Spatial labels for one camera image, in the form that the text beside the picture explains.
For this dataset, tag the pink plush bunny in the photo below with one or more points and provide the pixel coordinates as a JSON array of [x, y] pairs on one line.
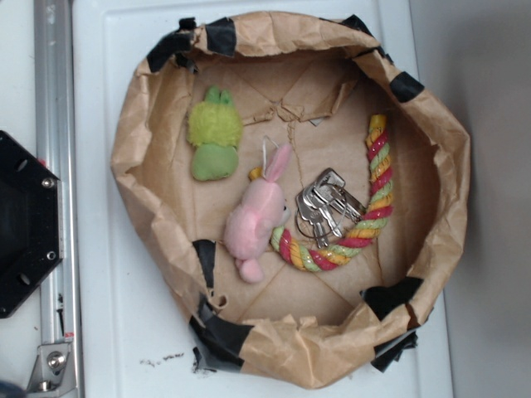
[[261, 209]]

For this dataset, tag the white tray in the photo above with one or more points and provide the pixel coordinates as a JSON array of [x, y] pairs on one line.
[[136, 342]]

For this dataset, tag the green plush bunny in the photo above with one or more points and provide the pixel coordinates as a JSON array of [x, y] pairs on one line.
[[214, 130]]

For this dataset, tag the brown paper bag bin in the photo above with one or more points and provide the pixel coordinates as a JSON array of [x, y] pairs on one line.
[[314, 84]]

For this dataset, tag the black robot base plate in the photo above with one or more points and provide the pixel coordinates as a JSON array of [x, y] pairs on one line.
[[30, 229]]

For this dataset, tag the silver key bunch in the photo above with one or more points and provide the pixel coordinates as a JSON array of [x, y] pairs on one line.
[[322, 207]]

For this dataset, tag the multicolour twisted rope toy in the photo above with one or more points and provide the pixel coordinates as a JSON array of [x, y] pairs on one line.
[[355, 236]]

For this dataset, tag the metal corner bracket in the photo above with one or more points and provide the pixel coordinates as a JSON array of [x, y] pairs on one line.
[[53, 374]]

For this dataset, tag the aluminium frame rail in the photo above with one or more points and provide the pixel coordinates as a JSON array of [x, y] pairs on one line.
[[60, 291]]

